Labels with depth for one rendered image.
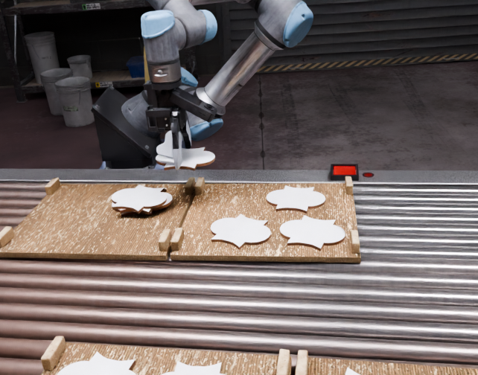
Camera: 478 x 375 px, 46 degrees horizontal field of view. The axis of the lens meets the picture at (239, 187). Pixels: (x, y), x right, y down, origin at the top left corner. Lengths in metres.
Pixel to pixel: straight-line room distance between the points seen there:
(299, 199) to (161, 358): 0.59
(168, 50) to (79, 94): 3.72
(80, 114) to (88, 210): 3.57
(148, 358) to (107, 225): 0.49
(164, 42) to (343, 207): 0.57
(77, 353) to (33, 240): 0.44
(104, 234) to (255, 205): 0.37
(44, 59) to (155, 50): 4.75
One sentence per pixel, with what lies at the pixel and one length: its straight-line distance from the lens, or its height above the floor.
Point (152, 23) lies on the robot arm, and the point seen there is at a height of 1.39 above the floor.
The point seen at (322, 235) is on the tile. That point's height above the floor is 0.94.
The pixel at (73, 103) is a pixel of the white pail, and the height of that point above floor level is 0.22.
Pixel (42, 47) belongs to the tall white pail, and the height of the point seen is 0.50.
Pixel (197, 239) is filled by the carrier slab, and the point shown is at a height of 0.94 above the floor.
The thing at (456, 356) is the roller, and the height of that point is 0.91.
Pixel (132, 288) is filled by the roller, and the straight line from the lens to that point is 1.21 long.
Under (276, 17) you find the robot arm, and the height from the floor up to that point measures 1.32.
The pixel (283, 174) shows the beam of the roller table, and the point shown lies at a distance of 1.61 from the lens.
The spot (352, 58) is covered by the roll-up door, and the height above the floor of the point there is 0.10.
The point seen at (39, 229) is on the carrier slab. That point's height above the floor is 0.94.
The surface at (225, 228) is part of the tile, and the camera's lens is 1.30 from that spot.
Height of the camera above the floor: 1.60
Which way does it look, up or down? 26 degrees down
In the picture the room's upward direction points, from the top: 4 degrees counter-clockwise
